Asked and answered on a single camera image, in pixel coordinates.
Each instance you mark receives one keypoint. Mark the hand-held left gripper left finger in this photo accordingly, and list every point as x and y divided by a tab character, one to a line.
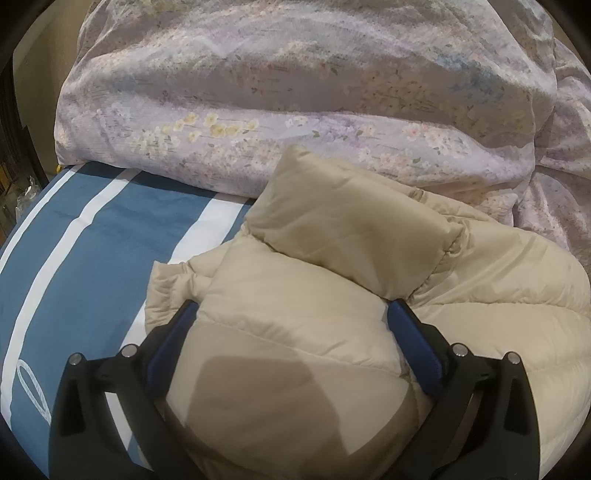
171	341

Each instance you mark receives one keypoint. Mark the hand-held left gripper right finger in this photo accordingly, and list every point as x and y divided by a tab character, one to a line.
411	339

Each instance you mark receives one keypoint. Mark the beige puffer jacket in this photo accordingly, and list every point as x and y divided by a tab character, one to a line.
323	258

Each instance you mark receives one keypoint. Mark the bed with blue striped sheet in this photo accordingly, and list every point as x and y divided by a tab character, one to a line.
92	240

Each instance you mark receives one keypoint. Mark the bedside clutter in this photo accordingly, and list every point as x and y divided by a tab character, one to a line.
23	194

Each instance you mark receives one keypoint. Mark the pink floral duvet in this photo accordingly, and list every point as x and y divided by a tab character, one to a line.
286	92

